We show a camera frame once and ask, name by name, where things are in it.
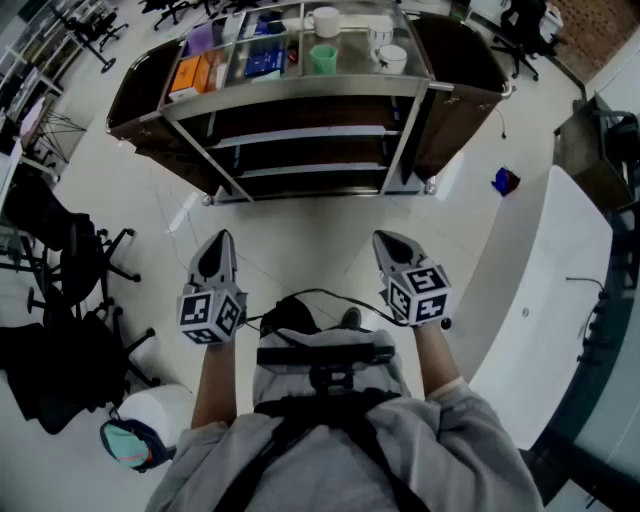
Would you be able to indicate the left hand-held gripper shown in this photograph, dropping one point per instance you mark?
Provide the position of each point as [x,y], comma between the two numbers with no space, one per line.
[210,315]

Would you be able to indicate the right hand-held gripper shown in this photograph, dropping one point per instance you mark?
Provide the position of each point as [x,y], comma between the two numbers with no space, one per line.
[420,295]

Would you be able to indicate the stainless steel service cart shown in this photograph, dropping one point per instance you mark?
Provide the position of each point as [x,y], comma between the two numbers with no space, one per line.
[300,87]

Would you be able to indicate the orange box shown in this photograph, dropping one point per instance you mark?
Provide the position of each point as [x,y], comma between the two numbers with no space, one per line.
[187,75]

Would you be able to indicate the white mug star print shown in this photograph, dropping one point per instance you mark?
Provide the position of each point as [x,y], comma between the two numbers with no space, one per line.
[392,59]

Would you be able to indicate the green plastic cup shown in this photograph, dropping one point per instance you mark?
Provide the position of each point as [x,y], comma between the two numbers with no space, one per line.
[323,60]

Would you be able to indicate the blue coffee box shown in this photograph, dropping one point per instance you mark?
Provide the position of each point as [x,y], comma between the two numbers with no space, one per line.
[265,62]
[265,27]

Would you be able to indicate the white mug striped print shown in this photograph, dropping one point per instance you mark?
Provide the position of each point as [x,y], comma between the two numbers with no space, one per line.
[380,32]

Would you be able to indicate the small red packet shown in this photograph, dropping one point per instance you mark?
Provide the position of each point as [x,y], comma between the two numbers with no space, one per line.
[293,56]

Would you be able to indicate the purple packet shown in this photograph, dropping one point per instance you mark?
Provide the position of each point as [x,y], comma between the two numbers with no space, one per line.
[202,39]

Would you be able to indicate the white slim packet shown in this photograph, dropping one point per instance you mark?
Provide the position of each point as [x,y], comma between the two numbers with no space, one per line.
[233,29]

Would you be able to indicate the large plain white mug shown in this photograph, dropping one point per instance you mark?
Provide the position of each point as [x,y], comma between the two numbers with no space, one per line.
[327,22]

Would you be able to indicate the person's left forearm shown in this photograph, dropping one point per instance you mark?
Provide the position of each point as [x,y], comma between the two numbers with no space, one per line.
[215,385]

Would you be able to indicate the person's right forearm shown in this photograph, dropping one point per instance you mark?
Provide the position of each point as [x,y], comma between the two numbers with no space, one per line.
[440,360]

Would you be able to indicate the person's right shoe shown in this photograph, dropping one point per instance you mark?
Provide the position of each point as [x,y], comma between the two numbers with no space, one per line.
[351,318]

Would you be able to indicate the person's shoe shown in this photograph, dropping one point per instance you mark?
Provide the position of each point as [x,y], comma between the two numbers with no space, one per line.
[351,318]
[290,315]

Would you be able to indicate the person's left shoe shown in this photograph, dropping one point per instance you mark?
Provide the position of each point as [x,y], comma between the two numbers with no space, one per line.
[290,315]

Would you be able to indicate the black waist pack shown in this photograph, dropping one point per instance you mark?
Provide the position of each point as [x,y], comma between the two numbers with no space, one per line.
[320,355]

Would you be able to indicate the blue crumpled bag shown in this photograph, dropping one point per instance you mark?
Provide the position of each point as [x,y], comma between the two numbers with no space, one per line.
[502,181]

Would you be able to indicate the black chest harness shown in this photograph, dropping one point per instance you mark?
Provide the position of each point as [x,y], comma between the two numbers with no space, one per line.
[330,380]

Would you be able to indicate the white round stool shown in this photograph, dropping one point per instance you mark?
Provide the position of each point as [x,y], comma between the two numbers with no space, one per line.
[160,405]

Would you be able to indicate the black office chair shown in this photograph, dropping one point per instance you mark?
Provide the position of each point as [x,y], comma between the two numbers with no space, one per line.
[60,370]
[35,210]
[525,25]
[97,27]
[170,10]

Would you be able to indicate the teal bag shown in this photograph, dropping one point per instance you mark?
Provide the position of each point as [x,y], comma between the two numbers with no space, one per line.
[125,445]

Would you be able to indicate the person's grey sweater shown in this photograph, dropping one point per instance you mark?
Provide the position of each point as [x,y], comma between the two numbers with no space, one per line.
[450,450]

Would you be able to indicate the black tub faucet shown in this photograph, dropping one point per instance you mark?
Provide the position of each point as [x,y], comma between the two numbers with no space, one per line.
[600,300]

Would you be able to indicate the dark metal desk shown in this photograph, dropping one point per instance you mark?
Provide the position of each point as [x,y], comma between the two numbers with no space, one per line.
[585,150]

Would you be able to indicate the black floor stand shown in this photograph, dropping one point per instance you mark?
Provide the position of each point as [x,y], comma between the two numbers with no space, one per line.
[107,65]

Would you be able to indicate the white storage shelving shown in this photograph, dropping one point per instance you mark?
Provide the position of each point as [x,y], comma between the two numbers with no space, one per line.
[30,65]

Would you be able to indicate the white cabinet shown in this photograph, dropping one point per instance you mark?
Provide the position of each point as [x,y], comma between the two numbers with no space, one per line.
[552,25]

